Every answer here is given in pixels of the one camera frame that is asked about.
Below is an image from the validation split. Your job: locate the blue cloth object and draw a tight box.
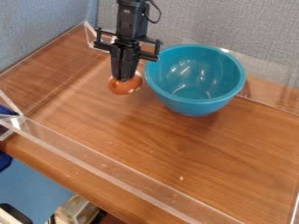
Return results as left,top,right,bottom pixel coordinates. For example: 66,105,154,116
0,104,18,172

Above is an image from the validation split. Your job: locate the clear acrylic front barrier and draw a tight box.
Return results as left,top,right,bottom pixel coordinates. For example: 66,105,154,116
0,116,242,224

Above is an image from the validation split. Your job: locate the clear acrylic corner bracket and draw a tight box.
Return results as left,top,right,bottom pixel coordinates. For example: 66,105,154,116
82,21,120,53

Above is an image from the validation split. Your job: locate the clear acrylic back barrier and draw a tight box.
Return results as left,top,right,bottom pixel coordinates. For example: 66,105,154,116
82,20,299,116

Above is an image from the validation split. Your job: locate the blue plastic bowl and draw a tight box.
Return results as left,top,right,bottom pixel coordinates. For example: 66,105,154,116
144,44,246,116

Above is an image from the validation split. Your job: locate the clear acrylic left bracket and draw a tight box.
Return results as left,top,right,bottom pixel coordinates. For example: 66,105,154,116
0,90,23,142

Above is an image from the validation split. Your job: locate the clear acrylic barrier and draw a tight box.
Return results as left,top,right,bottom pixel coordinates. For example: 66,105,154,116
82,20,299,116
0,116,242,224

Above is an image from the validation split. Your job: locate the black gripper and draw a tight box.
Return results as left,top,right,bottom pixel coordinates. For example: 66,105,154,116
93,27,161,81

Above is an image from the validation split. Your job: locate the beige box under table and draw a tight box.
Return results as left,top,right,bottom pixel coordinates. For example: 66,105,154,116
46,195,98,224

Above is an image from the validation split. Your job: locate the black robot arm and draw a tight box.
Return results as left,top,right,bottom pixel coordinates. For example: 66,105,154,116
93,0,161,82

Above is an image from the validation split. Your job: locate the black cable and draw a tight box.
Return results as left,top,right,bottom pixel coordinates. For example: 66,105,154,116
144,0,162,25

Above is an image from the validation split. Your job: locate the brown and white toy mushroom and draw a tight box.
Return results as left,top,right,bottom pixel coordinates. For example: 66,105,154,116
108,72,142,95

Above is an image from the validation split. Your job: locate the black and white object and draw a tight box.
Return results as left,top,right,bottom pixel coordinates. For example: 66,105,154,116
0,203,33,224

